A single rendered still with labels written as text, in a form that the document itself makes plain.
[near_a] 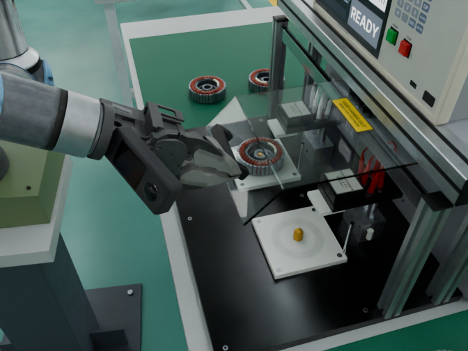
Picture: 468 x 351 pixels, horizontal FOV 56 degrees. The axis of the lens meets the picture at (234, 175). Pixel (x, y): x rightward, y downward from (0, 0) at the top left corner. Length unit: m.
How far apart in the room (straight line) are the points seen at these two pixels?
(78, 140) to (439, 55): 0.47
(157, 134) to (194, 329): 0.40
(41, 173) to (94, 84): 2.01
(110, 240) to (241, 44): 0.98
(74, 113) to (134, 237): 1.46
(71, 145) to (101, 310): 1.27
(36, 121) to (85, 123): 0.05
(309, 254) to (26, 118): 0.58
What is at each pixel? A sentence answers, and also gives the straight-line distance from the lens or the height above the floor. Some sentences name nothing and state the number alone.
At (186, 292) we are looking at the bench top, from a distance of 0.87.
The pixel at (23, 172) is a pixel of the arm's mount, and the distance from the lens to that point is 1.05.
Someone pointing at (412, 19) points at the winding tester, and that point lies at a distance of 0.71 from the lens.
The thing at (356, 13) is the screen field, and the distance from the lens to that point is 0.84.
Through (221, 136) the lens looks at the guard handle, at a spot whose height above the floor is 1.06.
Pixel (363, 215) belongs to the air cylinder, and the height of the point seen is 0.82.
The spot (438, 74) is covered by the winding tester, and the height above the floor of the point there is 1.18.
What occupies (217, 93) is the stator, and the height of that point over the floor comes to 0.78.
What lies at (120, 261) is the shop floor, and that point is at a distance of 1.89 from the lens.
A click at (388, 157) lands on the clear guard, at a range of 0.68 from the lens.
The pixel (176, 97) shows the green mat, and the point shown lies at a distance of 1.37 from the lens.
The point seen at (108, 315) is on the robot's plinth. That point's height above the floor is 0.02.
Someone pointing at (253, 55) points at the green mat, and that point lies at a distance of 1.59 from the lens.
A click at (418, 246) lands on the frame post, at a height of 0.97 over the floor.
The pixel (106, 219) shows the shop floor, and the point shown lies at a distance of 2.06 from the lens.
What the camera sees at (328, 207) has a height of 0.88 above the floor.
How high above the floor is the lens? 1.48
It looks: 43 degrees down
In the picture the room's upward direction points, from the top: straight up
